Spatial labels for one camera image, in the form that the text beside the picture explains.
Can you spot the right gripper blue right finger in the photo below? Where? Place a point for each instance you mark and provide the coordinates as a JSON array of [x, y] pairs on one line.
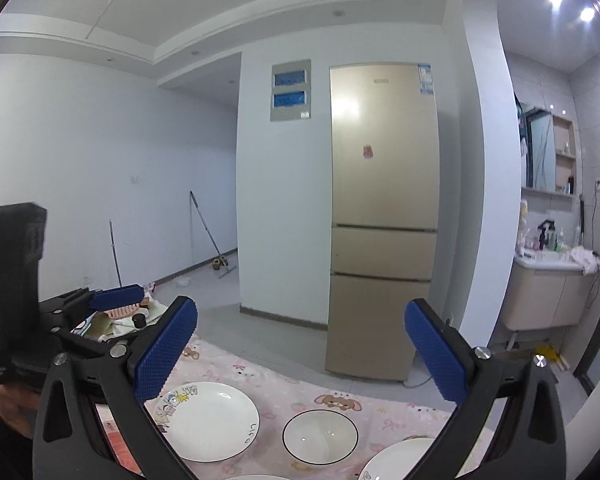
[[529, 441]]

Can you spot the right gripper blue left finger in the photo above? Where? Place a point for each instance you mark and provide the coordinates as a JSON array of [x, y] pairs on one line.
[[70, 441]]

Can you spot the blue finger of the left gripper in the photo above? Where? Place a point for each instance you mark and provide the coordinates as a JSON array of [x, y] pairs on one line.
[[115, 298], [98, 338]]

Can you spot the white life plate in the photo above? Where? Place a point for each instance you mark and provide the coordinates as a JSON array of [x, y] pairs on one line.
[[207, 422], [396, 461]]

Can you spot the white ribbed bowl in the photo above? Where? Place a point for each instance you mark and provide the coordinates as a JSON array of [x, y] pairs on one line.
[[320, 437]]

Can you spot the person left hand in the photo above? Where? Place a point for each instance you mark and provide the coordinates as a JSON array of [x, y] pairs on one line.
[[18, 404]]

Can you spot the pink dish rack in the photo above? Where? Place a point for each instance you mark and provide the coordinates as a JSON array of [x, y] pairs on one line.
[[129, 311]]

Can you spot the spice jar black lid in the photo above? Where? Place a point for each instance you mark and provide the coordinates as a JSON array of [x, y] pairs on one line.
[[139, 320]]

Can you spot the pink cartoon tablecloth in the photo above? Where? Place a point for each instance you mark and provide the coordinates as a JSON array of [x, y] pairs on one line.
[[278, 398]]

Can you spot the beige bathroom vanity cabinet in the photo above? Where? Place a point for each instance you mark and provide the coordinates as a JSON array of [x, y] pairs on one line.
[[545, 293]]

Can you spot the white pink towel on sink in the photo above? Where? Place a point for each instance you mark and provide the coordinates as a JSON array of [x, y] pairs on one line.
[[588, 260]]

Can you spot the black faucet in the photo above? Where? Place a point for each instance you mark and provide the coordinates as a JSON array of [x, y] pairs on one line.
[[547, 234]]

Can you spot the bathroom mirror cabinet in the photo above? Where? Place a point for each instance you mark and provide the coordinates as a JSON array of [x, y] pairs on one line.
[[547, 151]]

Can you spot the gold three-door refrigerator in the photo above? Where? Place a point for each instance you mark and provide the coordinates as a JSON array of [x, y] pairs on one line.
[[385, 214]]

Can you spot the mop leaning on wall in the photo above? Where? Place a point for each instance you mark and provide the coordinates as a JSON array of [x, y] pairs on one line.
[[221, 259]]

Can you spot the grey wall electrical panel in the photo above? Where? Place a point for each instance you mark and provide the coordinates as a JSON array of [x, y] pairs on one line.
[[291, 91]]

